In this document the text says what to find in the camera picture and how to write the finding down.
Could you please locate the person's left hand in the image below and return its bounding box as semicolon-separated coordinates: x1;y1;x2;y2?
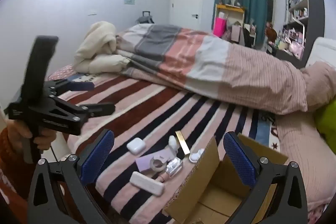
6;120;57;154

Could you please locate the striped plush blanket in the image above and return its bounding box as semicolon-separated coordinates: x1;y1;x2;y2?
47;64;279;222

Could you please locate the green plush toy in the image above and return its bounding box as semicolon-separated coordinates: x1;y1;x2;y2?
314;99;336;155

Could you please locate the brown cardboard box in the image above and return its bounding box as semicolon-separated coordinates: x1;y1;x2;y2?
163;133;289;224

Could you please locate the white cabinet with yellow top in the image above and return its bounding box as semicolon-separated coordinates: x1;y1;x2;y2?
214;4;246;38

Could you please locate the brown plush toy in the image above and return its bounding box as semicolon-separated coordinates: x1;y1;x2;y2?
265;22;278;42

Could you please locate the pink striped pillow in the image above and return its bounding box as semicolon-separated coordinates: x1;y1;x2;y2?
276;112;336;211
299;61;336;112

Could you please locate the window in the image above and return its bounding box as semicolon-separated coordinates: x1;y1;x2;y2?
266;0;277;28

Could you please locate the clear tape ring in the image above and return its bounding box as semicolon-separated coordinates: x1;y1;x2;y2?
150;157;167;172

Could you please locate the pink grey patchwork quilt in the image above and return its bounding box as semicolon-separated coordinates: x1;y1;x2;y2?
115;24;307;115

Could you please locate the long gold box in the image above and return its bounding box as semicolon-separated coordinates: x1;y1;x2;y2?
175;130;191;155

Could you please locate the clear glass perfume bottle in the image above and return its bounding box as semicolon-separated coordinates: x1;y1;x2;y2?
165;157;184;176

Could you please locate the white bed headboard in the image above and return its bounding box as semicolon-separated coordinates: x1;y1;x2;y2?
306;37;336;69

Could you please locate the white square earbud case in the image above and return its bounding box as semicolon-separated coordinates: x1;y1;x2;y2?
127;138;146;154

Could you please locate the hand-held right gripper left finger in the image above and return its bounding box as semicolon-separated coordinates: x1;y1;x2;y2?
26;129;116;224

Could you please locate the cream fluffy blanket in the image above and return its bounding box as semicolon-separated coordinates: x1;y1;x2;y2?
74;21;131;74

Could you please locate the pink tube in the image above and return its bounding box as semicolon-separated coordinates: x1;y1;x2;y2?
155;172;169;184

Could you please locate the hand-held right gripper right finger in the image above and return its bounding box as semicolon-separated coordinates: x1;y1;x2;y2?
223;132;309;224

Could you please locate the dark tall bookcase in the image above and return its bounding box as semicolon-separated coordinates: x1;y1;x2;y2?
283;0;326;68

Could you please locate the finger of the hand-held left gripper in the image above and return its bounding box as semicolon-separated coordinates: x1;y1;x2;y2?
48;79;95;96
56;97;116;117

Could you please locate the white door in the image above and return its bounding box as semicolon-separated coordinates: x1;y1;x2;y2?
172;0;202;30

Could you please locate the dark cluttered desk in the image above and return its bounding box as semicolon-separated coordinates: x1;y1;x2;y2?
266;40;303;62

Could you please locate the light purple box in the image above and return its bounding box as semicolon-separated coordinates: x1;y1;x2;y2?
135;149;171;174

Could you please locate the long white case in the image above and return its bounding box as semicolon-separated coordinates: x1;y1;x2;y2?
130;171;165;197

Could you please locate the dark suitcase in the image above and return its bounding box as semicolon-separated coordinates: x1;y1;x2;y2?
136;11;155;25

